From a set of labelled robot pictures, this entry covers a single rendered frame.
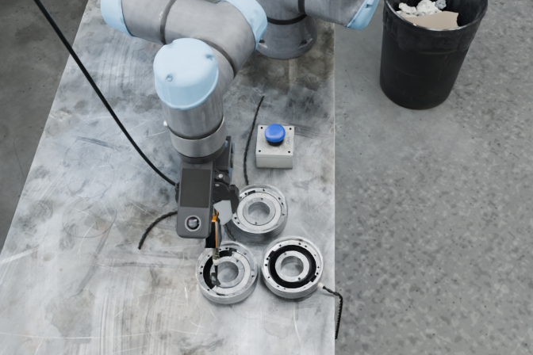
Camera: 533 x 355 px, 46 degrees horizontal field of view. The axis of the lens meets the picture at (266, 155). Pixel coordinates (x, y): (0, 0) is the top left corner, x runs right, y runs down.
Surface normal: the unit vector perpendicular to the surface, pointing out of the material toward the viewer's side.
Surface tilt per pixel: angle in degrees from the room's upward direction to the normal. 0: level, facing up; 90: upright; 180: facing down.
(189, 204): 29
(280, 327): 0
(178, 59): 1
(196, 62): 1
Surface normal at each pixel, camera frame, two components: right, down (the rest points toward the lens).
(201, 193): 0.00, -0.12
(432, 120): -0.04, -0.58
